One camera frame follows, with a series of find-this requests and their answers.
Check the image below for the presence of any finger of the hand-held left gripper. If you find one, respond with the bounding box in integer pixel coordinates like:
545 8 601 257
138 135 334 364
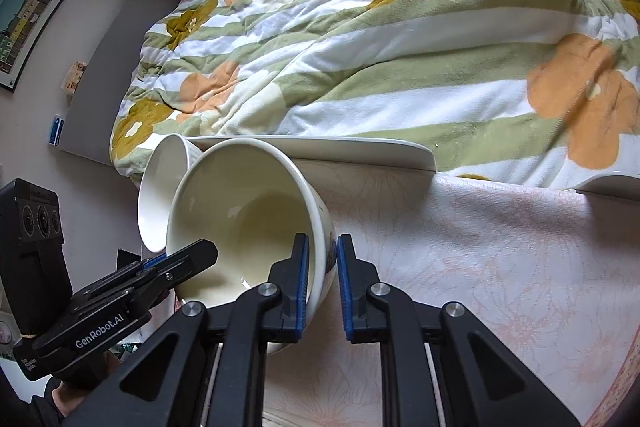
150 241 219 284
117 257 173 295

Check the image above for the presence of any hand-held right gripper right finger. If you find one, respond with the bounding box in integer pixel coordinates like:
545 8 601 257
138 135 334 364
336 234 583 427

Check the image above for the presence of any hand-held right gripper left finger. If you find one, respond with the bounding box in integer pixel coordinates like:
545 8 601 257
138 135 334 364
65 233 313 427

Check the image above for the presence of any cream ceramic bowl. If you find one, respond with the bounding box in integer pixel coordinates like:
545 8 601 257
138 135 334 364
167 138 337 355

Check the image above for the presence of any person's left hand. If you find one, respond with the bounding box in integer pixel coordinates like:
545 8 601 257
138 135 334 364
50 357 125 419

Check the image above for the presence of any white ceramic cup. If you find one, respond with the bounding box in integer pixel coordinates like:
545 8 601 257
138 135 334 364
137 133 204 254

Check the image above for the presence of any floral table cloth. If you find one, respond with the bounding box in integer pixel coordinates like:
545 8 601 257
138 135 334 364
200 157 640 427

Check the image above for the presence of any small printed box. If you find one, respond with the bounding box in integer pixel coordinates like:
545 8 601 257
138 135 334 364
60 62 89 96

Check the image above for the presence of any grey bed headboard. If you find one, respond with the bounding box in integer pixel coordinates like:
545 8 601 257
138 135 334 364
59 0 195 168

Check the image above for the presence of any floral striped blanket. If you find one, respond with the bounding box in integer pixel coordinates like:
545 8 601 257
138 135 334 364
110 0 640 190

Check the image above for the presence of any framed wall poster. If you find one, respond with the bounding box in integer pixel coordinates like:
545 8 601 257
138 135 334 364
0 0 95 92

